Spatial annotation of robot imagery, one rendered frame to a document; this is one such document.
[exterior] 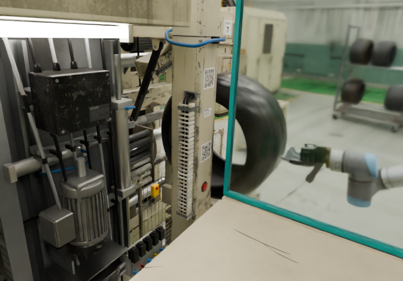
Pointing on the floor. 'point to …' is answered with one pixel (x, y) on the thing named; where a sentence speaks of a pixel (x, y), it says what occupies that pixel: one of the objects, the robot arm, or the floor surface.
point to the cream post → (202, 57)
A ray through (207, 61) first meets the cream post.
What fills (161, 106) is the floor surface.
